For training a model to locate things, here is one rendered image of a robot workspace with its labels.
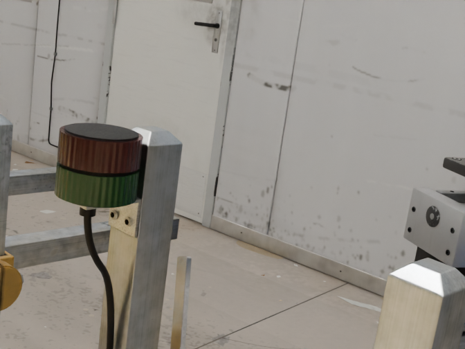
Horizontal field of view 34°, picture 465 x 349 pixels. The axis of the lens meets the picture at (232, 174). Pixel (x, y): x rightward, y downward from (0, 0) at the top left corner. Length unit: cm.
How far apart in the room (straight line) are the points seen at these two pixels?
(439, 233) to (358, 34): 234
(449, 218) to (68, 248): 59
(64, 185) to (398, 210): 297
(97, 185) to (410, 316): 23
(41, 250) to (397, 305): 55
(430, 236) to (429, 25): 218
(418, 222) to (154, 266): 74
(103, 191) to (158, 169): 6
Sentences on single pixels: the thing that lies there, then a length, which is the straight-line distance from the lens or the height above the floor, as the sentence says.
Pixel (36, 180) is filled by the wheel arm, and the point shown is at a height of 95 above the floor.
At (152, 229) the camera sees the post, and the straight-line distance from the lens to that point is 59.
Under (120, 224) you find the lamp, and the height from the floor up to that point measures 108.
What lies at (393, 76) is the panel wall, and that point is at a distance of 341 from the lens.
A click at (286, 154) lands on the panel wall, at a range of 372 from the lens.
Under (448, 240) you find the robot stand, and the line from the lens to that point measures 121.
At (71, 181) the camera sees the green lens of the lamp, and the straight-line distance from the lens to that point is 54.
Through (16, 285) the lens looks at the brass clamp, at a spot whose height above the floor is 95.
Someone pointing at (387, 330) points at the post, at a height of 110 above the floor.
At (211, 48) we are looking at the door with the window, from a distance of 400.
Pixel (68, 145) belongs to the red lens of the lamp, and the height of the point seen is 115.
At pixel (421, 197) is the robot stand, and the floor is 98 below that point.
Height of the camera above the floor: 127
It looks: 14 degrees down
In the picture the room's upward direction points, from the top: 8 degrees clockwise
